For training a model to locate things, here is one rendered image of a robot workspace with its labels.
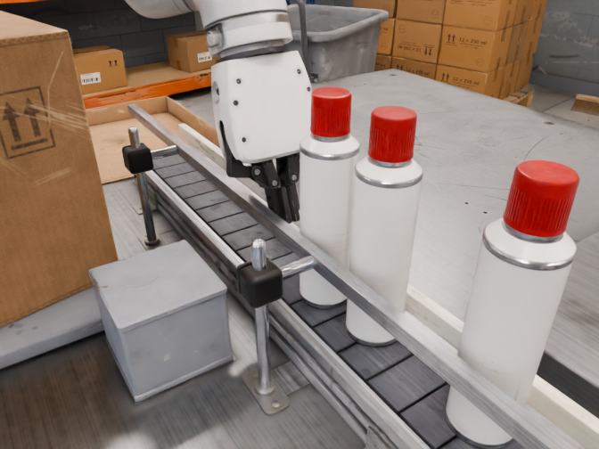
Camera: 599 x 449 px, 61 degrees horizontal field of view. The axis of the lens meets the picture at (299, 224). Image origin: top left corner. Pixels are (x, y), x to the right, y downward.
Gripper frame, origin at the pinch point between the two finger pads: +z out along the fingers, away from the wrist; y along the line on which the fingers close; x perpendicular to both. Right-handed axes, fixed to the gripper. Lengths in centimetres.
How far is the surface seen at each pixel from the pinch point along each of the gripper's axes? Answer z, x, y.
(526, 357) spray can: 7.7, -28.5, -0.5
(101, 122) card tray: -14, 69, -3
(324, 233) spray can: 1.5, -10.3, -2.0
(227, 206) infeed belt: 1.4, 15.2, -0.2
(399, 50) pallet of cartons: -31, 233, 238
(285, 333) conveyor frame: 11.2, -5.5, -5.5
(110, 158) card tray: -7, 51, -6
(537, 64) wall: -1, 233, 393
